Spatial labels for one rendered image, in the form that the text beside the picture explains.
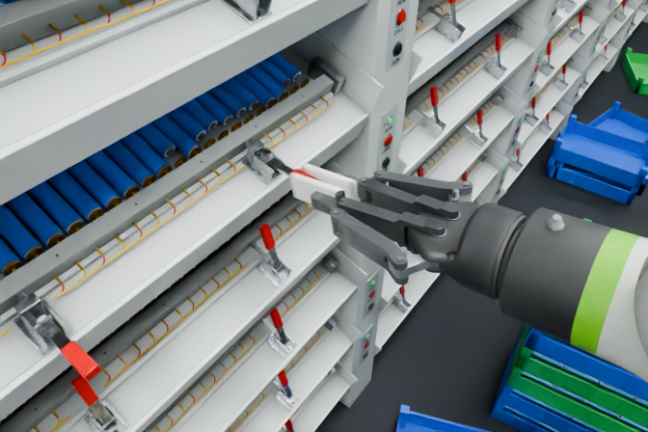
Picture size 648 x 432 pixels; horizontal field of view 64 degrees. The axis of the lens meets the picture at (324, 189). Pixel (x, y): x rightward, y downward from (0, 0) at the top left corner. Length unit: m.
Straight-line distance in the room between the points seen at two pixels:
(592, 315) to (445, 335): 1.14
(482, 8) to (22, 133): 0.80
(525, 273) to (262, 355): 0.56
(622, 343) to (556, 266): 0.06
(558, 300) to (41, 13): 0.41
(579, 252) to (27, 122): 0.38
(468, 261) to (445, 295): 1.18
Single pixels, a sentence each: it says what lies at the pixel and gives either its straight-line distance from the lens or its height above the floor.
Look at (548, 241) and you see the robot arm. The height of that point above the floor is 0.99.
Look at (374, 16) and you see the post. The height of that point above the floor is 1.01.
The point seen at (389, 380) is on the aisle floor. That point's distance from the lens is 1.43.
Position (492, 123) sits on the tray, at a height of 0.51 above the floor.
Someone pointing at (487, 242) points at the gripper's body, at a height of 0.96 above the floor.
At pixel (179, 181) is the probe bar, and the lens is 0.54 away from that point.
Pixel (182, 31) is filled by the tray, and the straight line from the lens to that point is 0.46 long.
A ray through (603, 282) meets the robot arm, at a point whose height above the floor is 0.99.
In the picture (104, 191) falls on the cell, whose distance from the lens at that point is 0.54.
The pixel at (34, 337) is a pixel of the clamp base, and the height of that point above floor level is 0.88.
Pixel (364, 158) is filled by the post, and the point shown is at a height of 0.79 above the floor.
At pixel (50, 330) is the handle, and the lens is 0.48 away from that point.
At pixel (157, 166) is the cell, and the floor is 0.92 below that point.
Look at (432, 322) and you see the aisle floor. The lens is 1.54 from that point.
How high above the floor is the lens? 1.26
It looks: 42 degrees down
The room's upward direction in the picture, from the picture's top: straight up
